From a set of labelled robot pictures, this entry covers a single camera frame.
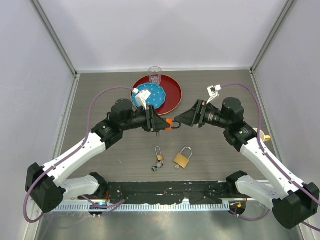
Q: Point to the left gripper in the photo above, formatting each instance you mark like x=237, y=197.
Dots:
x=153, y=122

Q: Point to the black white keychain charm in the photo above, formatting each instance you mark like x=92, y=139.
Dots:
x=157, y=166

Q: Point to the blue dotted plate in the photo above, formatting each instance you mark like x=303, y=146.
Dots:
x=158, y=95

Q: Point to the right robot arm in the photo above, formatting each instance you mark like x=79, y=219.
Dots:
x=290, y=199

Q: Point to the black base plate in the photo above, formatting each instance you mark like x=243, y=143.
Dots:
x=169, y=192

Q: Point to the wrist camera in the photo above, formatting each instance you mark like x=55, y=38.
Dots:
x=140, y=97
x=213, y=92

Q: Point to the red round tray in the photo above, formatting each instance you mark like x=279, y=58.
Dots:
x=173, y=93

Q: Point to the yellow cream mug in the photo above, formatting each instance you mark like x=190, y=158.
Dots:
x=261, y=134

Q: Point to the clear plastic cup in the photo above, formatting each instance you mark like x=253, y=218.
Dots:
x=155, y=75

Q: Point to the large brass padlock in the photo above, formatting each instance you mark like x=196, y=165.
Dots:
x=181, y=159

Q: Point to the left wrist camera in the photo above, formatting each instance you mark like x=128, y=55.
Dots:
x=140, y=97

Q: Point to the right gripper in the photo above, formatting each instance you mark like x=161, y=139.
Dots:
x=195, y=116

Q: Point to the orange black padlock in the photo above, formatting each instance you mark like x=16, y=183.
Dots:
x=173, y=125

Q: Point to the small brass padlock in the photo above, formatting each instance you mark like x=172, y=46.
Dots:
x=159, y=154

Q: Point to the slotted cable duct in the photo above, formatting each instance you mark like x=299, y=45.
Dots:
x=185, y=206

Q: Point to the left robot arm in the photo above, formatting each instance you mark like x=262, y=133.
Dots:
x=48, y=185

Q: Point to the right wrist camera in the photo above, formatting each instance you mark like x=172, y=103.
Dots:
x=213, y=92

